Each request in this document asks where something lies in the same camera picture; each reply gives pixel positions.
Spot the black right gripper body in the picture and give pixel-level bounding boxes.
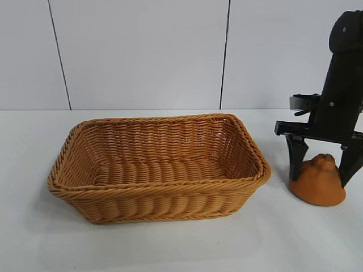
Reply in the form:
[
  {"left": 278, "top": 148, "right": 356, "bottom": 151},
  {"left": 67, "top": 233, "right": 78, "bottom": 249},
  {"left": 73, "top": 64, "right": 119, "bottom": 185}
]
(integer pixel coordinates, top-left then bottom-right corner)
[{"left": 273, "top": 52, "right": 363, "bottom": 151}]

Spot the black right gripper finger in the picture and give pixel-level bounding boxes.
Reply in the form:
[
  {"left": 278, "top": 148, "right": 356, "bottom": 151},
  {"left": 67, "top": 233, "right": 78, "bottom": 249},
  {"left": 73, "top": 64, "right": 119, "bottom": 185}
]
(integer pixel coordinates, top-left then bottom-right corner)
[
  {"left": 339, "top": 141, "right": 363, "bottom": 189},
  {"left": 286, "top": 134, "right": 310, "bottom": 182}
]

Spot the bumpy orange fruit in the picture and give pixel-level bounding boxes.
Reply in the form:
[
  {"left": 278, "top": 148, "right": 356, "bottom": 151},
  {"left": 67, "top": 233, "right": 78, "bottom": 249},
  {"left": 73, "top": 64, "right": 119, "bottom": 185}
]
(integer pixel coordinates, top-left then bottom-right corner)
[{"left": 288, "top": 152, "right": 347, "bottom": 209}]

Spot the woven wicker basket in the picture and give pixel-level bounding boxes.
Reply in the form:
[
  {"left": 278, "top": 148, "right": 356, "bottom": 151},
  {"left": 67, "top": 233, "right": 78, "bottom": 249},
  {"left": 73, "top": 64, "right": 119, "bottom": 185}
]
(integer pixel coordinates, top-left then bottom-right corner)
[{"left": 47, "top": 113, "right": 272, "bottom": 225}]

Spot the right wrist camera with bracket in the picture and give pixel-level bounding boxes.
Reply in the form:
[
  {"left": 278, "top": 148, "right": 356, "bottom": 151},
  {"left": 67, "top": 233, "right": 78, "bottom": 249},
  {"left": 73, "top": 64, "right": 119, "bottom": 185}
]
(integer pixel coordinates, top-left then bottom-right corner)
[{"left": 289, "top": 94, "right": 323, "bottom": 116}]

